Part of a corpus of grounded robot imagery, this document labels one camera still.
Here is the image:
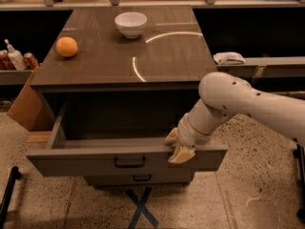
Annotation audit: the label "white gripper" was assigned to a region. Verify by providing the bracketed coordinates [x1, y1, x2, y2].
[164, 114, 210, 164]

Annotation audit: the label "grey top drawer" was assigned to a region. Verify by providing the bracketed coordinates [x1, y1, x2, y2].
[27, 99, 227, 177]

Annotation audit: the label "grey drawer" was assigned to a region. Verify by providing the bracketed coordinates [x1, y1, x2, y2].
[85, 169, 193, 187]
[27, 99, 227, 177]

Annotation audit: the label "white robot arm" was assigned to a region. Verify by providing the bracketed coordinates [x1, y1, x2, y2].
[165, 72, 305, 164]

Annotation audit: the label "grey bottom drawer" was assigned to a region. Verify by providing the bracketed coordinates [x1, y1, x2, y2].
[85, 169, 193, 187]

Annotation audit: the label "grey drawer cabinet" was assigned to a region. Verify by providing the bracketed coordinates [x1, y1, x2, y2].
[30, 5, 222, 188]

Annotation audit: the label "white box with wooden top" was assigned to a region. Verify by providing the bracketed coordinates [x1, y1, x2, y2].
[27, 131, 51, 143]

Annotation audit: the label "folded white cloth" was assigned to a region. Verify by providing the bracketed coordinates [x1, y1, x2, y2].
[213, 52, 245, 65]

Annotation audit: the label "black right base leg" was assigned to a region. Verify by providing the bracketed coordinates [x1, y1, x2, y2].
[293, 144, 305, 220]

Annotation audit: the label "black base leg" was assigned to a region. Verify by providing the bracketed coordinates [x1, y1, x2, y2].
[0, 166, 22, 229]
[293, 144, 305, 220]

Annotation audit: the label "white ceramic bowl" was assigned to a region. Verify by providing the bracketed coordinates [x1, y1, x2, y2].
[114, 12, 148, 39]

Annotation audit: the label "orange fruit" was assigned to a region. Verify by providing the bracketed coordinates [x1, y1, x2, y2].
[55, 37, 78, 57]

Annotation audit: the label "brown cardboard box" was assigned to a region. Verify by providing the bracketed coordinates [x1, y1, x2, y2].
[7, 68, 54, 132]

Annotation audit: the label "black left base leg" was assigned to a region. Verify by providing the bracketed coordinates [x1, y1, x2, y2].
[0, 166, 22, 229]

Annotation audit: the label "white squeeze bottle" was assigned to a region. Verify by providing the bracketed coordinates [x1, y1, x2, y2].
[5, 39, 27, 71]

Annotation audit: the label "red soda can at edge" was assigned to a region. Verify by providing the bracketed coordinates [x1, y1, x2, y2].
[0, 50, 14, 70]

